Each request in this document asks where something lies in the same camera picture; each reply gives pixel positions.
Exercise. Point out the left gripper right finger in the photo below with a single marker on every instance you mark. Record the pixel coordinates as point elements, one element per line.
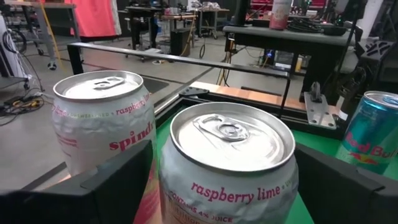
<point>342,202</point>

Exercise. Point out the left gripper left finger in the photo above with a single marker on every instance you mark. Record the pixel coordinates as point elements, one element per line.
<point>93,205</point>

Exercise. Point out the slim Red Bull can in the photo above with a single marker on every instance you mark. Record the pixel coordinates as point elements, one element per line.
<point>370,137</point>

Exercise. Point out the white and red Spindrift can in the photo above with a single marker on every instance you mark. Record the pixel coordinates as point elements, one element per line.
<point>99,130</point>
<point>227,186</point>

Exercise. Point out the green table mat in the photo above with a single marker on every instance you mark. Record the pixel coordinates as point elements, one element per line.
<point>317,143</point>

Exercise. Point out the white equipment cart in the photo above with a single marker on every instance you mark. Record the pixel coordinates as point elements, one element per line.
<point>9,56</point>

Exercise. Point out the wooden table with metal legs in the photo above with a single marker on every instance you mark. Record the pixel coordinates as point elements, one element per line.
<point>45,37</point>

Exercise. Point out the black computer tower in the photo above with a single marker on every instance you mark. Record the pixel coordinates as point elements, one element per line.
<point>180,42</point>

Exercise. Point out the grey desk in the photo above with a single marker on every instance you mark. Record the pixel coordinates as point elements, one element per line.
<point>264,32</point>

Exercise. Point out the red hanging cloth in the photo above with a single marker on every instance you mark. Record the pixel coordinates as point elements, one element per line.
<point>93,18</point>

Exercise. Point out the white hanging cloth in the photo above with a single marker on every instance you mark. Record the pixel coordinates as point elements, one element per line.
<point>117,18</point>

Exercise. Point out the red cup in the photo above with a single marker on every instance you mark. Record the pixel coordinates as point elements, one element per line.
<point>280,15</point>

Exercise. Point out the black rolling desk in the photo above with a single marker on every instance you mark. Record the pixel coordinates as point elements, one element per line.
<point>140,11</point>

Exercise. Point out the white metal bracket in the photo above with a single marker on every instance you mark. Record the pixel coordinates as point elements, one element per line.
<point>320,115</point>

